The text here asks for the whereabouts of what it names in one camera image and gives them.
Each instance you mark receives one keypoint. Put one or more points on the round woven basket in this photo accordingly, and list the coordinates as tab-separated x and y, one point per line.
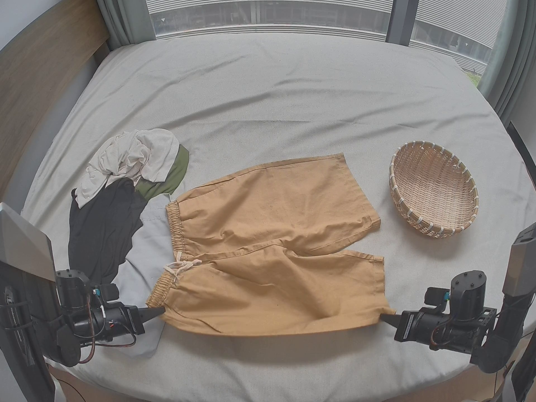
435	186

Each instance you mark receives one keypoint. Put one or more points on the pale blue garment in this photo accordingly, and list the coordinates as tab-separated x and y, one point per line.
146	266

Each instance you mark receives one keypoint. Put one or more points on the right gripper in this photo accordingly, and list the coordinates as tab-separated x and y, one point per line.
412	327

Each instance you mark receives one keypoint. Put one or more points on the window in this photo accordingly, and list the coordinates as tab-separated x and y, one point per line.
272	2

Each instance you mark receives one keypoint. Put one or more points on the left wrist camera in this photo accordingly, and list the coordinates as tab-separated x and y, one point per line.
107	292

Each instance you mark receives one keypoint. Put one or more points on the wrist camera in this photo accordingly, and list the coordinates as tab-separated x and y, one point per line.
437	297
107	292

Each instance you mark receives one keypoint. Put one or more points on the green garment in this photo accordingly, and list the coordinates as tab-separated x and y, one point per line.
167	178

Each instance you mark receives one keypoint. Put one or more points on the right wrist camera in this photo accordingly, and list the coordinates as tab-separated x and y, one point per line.
437	297

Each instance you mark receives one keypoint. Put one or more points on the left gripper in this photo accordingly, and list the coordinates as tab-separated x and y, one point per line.
121	320

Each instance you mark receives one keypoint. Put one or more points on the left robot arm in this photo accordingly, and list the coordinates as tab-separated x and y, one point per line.
25	245

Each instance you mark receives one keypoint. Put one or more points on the bed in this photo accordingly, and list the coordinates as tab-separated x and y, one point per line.
272	99

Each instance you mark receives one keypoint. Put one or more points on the tan shorts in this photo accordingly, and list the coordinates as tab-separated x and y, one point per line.
272	245

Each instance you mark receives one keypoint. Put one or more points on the white garment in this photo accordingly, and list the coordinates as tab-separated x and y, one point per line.
134	153

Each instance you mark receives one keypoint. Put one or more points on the black garment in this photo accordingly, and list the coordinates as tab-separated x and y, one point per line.
104	233

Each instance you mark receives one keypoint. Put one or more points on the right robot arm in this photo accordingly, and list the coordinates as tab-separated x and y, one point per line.
469	291

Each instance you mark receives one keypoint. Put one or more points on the grey-green curtain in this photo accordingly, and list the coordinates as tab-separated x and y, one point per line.
511	57
121	11

